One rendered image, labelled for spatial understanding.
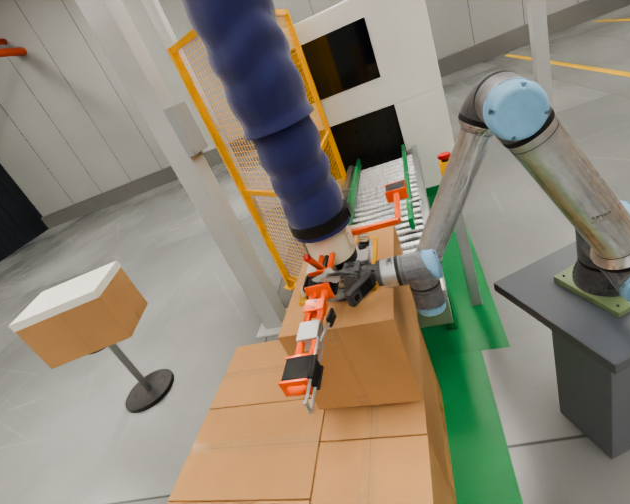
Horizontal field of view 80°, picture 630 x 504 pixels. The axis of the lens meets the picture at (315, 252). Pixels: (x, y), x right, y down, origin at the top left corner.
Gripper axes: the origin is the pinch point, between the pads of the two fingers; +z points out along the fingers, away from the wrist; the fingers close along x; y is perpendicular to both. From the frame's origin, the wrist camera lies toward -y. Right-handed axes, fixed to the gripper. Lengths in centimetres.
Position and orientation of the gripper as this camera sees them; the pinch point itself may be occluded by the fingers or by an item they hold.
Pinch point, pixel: (319, 290)
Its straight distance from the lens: 119.0
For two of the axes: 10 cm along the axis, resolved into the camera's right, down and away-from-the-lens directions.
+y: 1.6, -5.3, 8.3
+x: -3.5, -8.2, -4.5
